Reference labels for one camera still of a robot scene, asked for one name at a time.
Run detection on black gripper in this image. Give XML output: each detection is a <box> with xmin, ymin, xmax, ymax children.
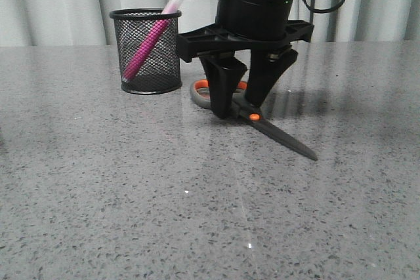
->
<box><xmin>176</xmin><ymin>0</ymin><xmax>314</xmax><ymax>119</ymax></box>

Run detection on grey orange scissors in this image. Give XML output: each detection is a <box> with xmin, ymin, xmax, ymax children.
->
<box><xmin>190</xmin><ymin>79</ymin><xmax>318</xmax><ymax>161</ymax></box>

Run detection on pink pen with clear cap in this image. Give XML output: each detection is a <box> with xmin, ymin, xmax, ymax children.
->
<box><xmin>122</xmin><ymin>19</ymin><xmax>170</xmax><ymax>83</ymax></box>

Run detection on black mesh pen cup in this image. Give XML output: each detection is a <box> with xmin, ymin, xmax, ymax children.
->
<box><xmin>110</xmin><ymin>9</ymin><xmax>182</xmax><ymax>94</ymax></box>

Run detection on grey curtain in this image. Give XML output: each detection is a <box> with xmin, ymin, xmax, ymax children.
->
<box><xmin>1</xmin><ymin>0</ymin><xmax>419</xmax><ymax>47</ymax></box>

